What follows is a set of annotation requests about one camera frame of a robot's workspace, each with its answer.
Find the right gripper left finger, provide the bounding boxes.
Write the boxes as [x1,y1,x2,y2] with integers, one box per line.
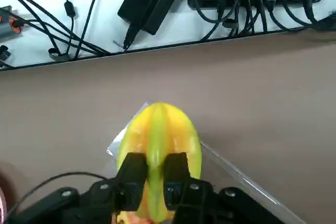
[10,152,149,224]

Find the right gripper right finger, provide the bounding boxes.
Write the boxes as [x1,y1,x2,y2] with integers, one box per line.
[163,152,284,224]

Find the yellow star fruit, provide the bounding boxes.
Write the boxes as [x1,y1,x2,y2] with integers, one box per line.
[117,102,203,222]

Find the clear acrylic stepped display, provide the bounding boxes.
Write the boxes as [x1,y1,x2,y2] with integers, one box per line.
[106,100,309,224]

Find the large black power adapter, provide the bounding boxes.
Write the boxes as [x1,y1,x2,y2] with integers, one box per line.
[117,0,187,36]

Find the black orange connector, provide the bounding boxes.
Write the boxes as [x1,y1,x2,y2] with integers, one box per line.
[0,5,24,36]

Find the black cable with ferrite bead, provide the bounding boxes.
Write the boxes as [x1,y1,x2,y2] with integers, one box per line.
[60,0,78,61]

